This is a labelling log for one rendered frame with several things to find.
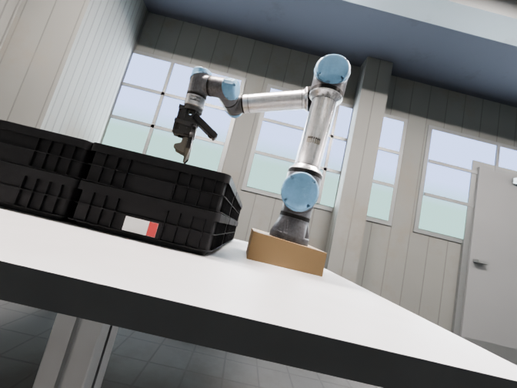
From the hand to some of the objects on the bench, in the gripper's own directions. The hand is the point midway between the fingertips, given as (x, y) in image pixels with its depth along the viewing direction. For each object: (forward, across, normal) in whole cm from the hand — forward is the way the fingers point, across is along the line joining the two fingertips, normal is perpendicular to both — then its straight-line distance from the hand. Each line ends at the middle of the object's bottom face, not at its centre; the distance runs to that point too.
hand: (186, 160), depth 94 cm
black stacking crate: (+28, +13, -2) cm, 31 cm away
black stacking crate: (+28, +3, -41) cm, 50 cm away
